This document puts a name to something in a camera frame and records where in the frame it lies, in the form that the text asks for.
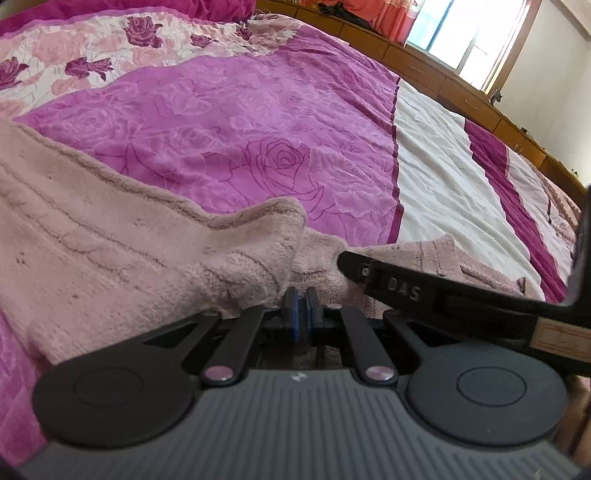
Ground pink knitted sweater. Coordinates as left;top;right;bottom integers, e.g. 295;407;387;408
0;117;546;365

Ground dark clothes on cabinet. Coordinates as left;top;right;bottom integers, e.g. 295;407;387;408
317;1;367;25

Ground pink folded blanket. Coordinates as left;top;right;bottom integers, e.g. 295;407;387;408
531;165;581;244

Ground purple pink striped bedspread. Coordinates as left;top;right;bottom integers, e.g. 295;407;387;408
1;1;575;463

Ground floral orange curtain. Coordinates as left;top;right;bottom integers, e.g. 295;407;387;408
311;0;425;46

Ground window with blue frame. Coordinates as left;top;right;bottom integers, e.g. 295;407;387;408
407;0;533;92

